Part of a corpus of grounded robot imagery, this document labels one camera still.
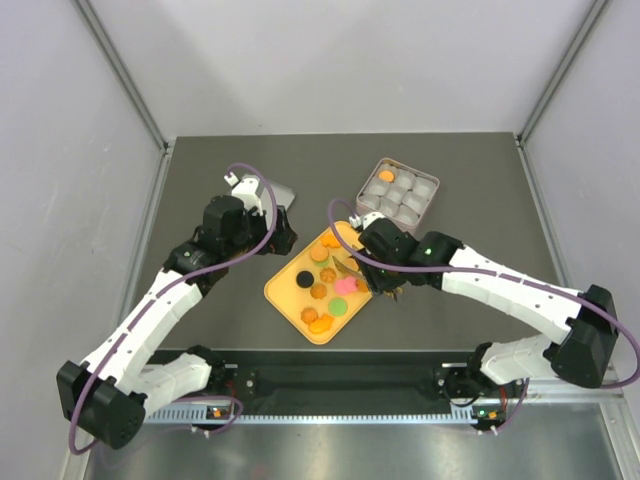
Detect silver tin lid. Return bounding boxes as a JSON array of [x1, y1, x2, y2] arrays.
[[258, 179, 296, 211]]

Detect tan swirl cookie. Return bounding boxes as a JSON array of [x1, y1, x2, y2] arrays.
[[300, 307, 318, 325], [310, 283, 327, 300]]

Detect pink cookie tin box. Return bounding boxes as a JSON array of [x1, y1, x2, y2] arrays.
[[356, 158, 440, 234]]

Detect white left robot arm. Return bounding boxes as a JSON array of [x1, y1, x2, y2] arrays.
[[56, 195, 297, 455]]

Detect aluminium frame post left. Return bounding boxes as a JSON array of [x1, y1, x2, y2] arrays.
[[71, 0, 169, 152]]

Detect orange fish cookie lower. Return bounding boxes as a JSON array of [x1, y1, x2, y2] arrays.
[[308, 314, 334, 335]]

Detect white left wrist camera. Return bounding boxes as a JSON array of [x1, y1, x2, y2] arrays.
[[224, 172, 264, 216]]

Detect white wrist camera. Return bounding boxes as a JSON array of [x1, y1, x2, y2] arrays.
[[348, 211, 386, 232], [224, 172, 264, 216]]

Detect tan swirl cookie middle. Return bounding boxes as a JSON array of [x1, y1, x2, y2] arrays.
[[310, 283, 327, 300]]

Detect black sandwich cookie left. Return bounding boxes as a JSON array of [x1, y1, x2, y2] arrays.
[[296, 270, 315, 289]]

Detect tan swirl cookie lower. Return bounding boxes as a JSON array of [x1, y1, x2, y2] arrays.
[[300, 307, 318, 325]]

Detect metal serving tongs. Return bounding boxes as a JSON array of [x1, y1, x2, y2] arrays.
[[332, 256, 403, 301]]

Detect orange fish cookie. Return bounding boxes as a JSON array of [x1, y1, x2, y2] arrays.
[[321, 235, 341, 249], [308, 314, 334, 335]]

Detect aluminium frame post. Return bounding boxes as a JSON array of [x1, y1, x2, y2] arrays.
[[71, 0, 169, 152], [515, 0, 611, 149]]

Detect pink sandwich cookie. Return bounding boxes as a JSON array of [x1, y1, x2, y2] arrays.
[[343, 277, 358, 294], [334, 278, 348, 296]]

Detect grey slotted cable duct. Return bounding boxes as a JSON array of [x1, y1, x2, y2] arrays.
[[144, 402, 506, 426]]

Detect round tan dotted biscuit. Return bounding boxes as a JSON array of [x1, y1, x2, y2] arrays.
[[378, 170, 395, 183]]

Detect orange fish cookie upper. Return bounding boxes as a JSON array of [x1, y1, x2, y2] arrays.
[[321, 235, 341, 249]]

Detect tan flower cookie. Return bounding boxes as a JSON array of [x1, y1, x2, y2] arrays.
[[320, 267, 337, 284]]

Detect yellow plastic tray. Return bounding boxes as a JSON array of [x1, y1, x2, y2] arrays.
[[264, 221, 373, 345]]

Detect aluminium frame post right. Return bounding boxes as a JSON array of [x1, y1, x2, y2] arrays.
[[515, 0, 611, 149]]

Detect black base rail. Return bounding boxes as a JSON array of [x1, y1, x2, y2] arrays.
[[199, 350, 522, 416]]

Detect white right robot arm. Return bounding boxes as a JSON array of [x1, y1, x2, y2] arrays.
[[356, 212, 619, 396]]

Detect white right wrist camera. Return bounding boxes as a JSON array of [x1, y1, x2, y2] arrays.
[[348, 211, 386, 232]]

